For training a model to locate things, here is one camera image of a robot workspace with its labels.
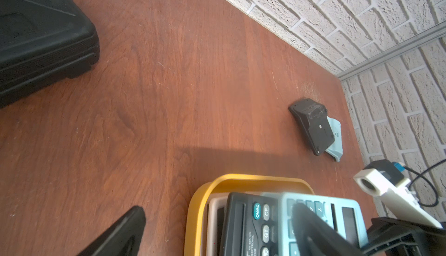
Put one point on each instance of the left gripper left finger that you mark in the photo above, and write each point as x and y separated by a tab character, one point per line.
123	238

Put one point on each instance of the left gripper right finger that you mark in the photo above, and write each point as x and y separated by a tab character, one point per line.
314	237

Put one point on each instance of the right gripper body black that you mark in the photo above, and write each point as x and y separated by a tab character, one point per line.
404	238

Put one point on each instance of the small teal calculator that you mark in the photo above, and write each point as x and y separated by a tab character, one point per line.
342	215

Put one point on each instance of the black calculator face up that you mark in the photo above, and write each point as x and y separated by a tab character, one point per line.
252	225

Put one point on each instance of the light blue calculator back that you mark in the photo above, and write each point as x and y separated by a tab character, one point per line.
336	148

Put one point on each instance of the pink calculator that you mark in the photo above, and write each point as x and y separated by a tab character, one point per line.
215	214

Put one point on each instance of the black calculator face down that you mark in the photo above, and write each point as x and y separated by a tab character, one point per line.
312	117

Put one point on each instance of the yellow plastic storage box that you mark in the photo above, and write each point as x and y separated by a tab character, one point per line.
231	183

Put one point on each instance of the large black case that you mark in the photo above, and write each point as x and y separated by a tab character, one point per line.
42	42

